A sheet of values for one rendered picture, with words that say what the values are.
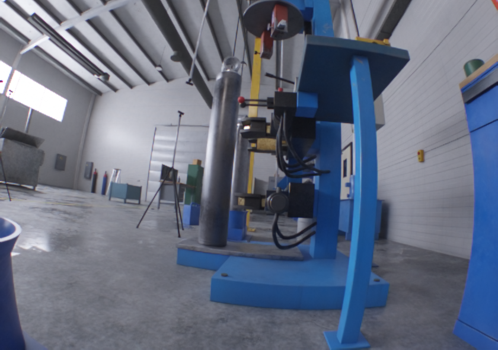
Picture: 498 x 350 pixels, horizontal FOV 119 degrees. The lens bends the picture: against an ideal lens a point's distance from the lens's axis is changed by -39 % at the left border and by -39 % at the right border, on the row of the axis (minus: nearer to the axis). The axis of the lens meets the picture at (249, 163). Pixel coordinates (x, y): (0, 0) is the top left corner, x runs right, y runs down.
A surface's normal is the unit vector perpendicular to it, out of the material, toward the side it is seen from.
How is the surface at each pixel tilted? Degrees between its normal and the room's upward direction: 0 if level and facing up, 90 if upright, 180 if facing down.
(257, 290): 90
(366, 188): 90
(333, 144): 90
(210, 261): 90
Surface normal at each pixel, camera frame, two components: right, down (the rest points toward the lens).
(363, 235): -0.10, -0.18
